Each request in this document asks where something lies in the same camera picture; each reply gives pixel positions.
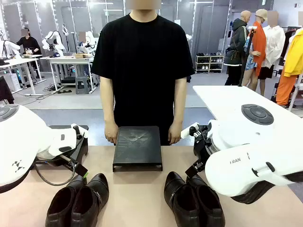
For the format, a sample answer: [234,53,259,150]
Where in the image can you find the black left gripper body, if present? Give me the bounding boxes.
[35,155,71,166]

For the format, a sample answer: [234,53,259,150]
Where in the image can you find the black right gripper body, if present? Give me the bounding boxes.
[193,125,213,164]

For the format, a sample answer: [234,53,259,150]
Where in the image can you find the black leather shoe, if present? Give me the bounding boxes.
[163,171,201,227]
[186,174,226,227]
[71,173,109,227]
[45,175,87,227]

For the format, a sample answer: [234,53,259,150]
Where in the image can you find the person's left forearm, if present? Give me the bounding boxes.
[173,94,187,125]

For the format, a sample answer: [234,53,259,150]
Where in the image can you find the person's right forearm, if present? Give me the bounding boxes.
[100,94,116,125]

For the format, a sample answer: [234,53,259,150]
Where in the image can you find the person in black T-shirt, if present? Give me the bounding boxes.
[91,0,195,146]

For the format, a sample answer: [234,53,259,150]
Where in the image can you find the seated person in black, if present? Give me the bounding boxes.
[16,27,43,57]

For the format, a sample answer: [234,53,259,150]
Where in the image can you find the background person in white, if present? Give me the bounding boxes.
[77,30,96,55]

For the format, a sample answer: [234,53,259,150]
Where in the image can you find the person in white shirt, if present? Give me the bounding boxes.
[257,11,286,80]

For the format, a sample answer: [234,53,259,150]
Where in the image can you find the person's left hand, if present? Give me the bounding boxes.
[168,122,183,145]

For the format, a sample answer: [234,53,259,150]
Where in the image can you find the person's right hand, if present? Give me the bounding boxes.
[104,122,119,144]

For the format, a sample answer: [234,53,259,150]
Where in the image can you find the black hanging garment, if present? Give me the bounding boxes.
[0,75,15,105]

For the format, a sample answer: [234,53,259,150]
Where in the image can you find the grey plastic stool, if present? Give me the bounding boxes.
[75,76,92,95]

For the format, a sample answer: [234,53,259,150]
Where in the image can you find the white shoe rack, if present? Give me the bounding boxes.
[195,54,224,74]

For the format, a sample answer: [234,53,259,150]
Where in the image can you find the black tripod pole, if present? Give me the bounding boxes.
[237,26,258,87]

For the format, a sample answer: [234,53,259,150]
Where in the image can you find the orange trousers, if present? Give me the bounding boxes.
[275,74,298,106]

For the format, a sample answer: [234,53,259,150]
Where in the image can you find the white background desk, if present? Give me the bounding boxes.
[0,57,46,96]
[39,55,98,93]

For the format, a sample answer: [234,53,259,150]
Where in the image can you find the mannequin in dark jacket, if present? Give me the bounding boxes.
[223,10,252,86]

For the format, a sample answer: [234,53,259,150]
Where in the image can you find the mannequin with orange cloth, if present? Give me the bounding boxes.
[241,9,268,96]

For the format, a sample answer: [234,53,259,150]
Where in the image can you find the yellow jacket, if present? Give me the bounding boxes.
[283,28,303,78]

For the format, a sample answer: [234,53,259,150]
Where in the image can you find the flexible arm cable hose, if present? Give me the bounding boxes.
[34,164,81,187]

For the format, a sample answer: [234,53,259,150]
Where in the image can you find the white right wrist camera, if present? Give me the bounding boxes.
[181,122,201,140]

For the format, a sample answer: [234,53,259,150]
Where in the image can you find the black braided cable sleeve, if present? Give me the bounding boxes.
[231,172,303,205]

